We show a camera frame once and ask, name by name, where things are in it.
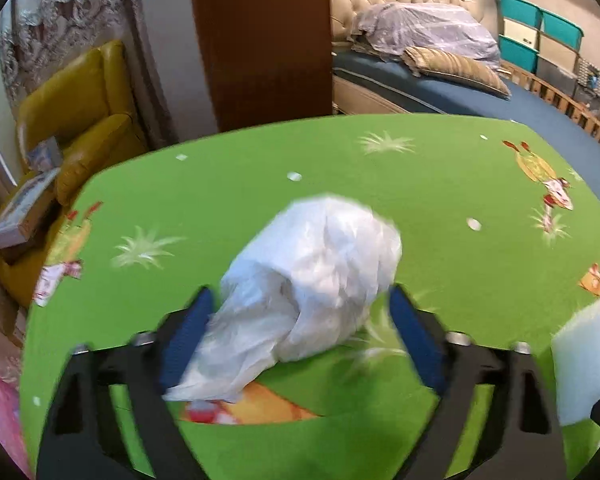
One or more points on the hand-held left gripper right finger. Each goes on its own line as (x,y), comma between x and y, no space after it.
(417,342)

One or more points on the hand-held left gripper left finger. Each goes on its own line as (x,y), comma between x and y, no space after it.
(185,340)

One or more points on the white plastic bag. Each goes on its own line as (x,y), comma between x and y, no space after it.
(320,270)

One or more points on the pink plastic bin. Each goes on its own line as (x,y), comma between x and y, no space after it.
(0,420)

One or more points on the green printed tablecloth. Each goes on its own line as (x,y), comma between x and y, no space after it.
(280,160)

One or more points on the book on armchair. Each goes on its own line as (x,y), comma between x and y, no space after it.
(22,210)

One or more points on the small blue printed box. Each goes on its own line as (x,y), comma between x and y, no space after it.
(45,155)

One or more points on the yellow leather armchair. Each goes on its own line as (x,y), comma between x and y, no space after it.
(95,110)

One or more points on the bed with tufted headboard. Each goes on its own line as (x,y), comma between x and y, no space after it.
(540,115)

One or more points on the striped pillow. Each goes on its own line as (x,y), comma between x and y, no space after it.
(455,70)

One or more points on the brown wooden wardrobe panel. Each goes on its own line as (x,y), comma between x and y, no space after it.
(265,45)

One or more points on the purple duvet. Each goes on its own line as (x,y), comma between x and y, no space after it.
(430,30)

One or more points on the grey lattice basket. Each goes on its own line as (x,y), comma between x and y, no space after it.
(592,80)

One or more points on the stack of storage boxes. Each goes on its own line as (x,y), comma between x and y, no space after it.
(535,35)

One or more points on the narrow beige lace curtain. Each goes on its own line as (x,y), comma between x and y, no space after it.
(65,5)

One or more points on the wooden bed rail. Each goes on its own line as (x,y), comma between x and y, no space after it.
(560,97)

